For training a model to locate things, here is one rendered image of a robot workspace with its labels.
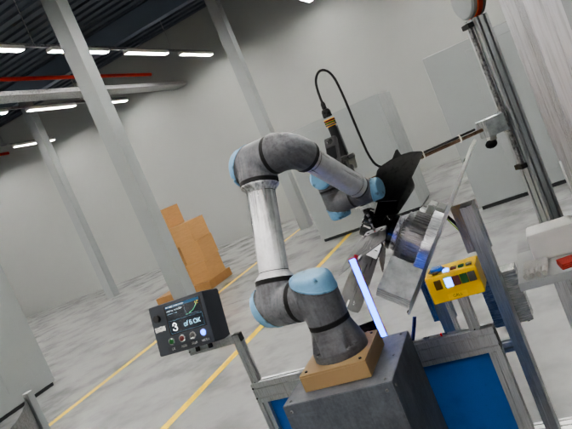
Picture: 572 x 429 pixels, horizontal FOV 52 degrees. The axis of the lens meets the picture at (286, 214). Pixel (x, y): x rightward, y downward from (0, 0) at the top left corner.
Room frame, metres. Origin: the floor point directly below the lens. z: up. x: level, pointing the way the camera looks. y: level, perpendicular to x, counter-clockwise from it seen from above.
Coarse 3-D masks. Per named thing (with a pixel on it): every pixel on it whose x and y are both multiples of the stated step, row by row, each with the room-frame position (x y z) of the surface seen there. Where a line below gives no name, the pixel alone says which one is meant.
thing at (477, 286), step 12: (456, 264) 1.78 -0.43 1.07; (480, 264) 1.79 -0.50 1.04; (432, 276) 1.76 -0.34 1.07; (444, 276) 1.74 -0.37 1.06; (480, 276) 1.71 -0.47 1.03; (432, 288) 1.76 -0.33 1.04; (444, 288) 1.75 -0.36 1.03; (456, 288) 1.73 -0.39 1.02; (468, 288) 1.72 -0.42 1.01; (480, 288) 1.71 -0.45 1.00; (444, 300) 1.75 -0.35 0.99
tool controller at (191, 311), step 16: (176, 304) 2.16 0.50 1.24; (192, 304) 2.12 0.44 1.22; (208, 304) 2.11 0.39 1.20; (160, 320) 2.19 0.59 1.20; (192, 320) 2.12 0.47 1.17; (208, 320) 2.09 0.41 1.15; (224, 320) 2.16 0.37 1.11; (160, 336) 2.18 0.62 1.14; (176, 336) 2.15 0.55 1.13; (208, 336) 2.08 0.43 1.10; (224, 336) 2.12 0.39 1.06; (160, 352) 2.18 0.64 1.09
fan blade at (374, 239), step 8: (376, 232) 2.19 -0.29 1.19; (384, 232) 2.14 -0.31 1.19; (360, 240) 2.20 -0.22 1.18; (368, 240) 2.13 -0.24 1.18; (376, 240) 2.07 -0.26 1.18; (384, 240) 1.97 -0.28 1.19; (360, 248) 2.10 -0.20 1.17; (368, 248) 2.04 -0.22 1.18; (352, 256) 2.09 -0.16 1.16; (360, 256) 2.01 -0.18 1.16; (344, 264) 2.11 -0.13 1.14
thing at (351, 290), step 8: (368, 256) 2.31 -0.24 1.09; (360, 264) 2.33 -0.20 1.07; (368, 264) 2.29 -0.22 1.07; (352, 272) 2.36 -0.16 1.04; (368, 272) 2.27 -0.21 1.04; (352, 280) 2.34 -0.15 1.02; (368, 280) 2.26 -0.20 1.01; (344, 288) 2.40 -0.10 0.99; (352, 288) 2.32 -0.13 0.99; (344, 296) 2.37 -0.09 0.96; (352, 296) 2.30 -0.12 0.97; (360, 296) 2.25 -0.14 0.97; (360, 304) 2.23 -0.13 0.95
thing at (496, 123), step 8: (496, 112) 2.36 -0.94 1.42; (488, 120) 2.30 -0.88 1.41; (496, 120) 2.31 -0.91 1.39; (504, 120) 2.31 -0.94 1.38; (480, 128) 2.34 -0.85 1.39; (488, 128) 2.30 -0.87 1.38; (496, 128) 2.31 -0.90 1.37; (504, 128) 2.31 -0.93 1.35; (480, 136) 2.36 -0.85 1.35; (488, 136) 2.31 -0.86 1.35
